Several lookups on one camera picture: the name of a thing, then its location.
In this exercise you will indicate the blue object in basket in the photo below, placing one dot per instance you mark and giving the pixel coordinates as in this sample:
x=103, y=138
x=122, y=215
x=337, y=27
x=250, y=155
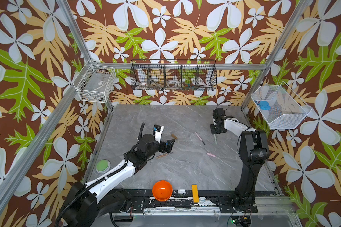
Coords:
x=264, y=105

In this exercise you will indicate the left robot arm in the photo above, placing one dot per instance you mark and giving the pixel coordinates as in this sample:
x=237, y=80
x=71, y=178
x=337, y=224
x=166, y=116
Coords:
x=87, y=201

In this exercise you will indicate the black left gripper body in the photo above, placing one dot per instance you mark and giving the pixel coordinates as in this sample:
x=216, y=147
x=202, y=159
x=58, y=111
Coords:
x=162, y=149

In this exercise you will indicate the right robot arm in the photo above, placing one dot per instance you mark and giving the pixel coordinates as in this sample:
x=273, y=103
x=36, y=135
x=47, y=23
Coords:
x=253, y=152

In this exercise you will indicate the orange bowl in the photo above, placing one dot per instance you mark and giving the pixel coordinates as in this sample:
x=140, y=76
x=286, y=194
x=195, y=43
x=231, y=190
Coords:
x=162, y=191

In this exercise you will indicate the yellow block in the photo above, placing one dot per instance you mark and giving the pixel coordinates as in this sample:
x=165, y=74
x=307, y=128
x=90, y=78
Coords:
x=195, y=193

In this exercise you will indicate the white wire basket left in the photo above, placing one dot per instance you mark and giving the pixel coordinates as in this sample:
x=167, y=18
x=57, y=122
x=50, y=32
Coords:
x=94, y=82

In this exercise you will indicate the white wire basket right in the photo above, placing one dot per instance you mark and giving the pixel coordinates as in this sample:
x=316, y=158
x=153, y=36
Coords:
x=288, y=109

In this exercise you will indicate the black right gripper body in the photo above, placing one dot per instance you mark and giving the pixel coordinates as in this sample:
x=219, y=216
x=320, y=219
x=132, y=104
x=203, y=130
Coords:
x=216, y=128

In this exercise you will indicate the green push button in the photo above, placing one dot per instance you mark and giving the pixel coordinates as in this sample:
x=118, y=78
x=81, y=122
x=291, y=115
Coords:
x=103, y=166

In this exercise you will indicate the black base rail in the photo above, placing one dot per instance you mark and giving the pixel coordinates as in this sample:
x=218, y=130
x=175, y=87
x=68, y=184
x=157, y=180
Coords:
x=143, y=199

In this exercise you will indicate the black wire basket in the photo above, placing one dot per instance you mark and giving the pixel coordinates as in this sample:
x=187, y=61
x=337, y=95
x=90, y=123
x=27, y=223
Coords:
x=164, y=74

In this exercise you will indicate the white wire basket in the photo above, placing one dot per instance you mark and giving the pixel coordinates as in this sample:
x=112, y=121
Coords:
x=94, y=82
x=288, y=109

